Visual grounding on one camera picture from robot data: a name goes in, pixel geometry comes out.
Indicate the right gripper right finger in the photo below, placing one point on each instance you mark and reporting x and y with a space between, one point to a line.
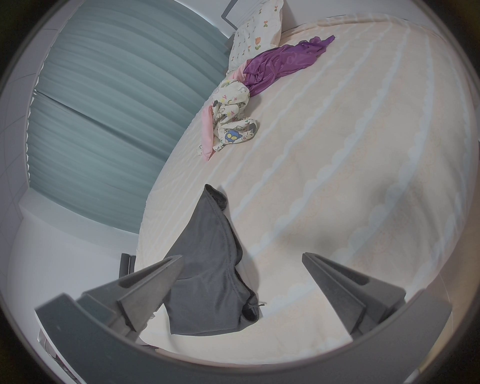
337 292

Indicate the bed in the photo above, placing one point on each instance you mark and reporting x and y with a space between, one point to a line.
356 168

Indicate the white printed pillow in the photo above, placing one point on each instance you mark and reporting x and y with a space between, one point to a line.
258 33

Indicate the black T-shirt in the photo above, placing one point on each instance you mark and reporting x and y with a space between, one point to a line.
206 270

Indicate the blue-green curtain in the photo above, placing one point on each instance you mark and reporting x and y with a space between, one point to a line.
82 168
131 75

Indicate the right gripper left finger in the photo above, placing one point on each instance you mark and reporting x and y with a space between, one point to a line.
142 296

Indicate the purple garment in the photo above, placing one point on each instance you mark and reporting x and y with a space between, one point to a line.
277 63

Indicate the white printed garment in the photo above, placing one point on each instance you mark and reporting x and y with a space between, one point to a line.
230 101

